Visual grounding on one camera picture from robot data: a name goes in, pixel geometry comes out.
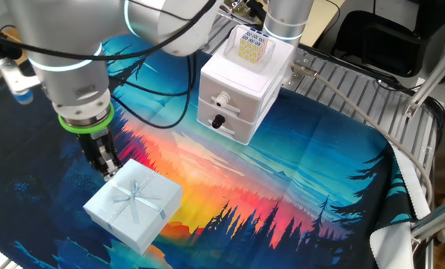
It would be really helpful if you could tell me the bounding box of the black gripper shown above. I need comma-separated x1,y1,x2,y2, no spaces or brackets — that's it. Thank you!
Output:
76,128,124,182

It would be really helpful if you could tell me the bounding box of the light blue ribboned box casing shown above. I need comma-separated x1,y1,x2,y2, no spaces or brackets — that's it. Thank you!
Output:
83,158,184,256

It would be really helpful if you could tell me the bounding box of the white drawer with black knob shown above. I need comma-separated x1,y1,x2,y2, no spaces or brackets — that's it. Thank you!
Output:
196,99,259,146

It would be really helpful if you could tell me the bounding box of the white plastic drawer cabinet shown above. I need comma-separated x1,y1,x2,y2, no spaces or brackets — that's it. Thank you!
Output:
196,24,296,146

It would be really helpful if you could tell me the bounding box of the colourful forest sunset tablecloth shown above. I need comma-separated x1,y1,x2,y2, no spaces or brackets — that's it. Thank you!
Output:
0,33,432,269

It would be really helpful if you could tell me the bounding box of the white puzzle cube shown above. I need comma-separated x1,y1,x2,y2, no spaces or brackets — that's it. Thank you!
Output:
237,28,270,64

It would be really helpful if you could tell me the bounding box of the clear plastic cube case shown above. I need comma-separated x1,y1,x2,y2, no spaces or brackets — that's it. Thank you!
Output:
223,24,277,72

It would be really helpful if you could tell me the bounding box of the beige wooden desk board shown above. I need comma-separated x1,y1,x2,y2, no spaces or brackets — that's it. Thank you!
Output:
300,0,346,48

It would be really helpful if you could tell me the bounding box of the black office chair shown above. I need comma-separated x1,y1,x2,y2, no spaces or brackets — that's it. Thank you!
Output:
332,10,429,78

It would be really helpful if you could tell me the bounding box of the slanted aluminium profile bar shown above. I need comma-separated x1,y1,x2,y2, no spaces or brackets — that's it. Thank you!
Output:
404,37,445,120

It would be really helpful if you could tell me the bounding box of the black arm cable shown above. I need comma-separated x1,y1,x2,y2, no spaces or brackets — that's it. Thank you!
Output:
109,54,198,130
0,0,218,97

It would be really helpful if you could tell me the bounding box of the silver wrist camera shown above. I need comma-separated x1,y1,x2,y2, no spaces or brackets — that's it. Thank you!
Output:
0,55,45,106

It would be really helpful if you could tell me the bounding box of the grey cable with metal connector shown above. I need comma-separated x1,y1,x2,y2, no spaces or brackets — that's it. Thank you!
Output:
290,61,435,210

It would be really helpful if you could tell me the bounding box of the aluminium frame bar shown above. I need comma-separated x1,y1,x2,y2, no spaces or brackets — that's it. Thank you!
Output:
411,194,445,244

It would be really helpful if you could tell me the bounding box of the black cable bundle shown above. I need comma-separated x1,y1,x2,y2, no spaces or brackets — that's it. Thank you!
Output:
371,70,445,165

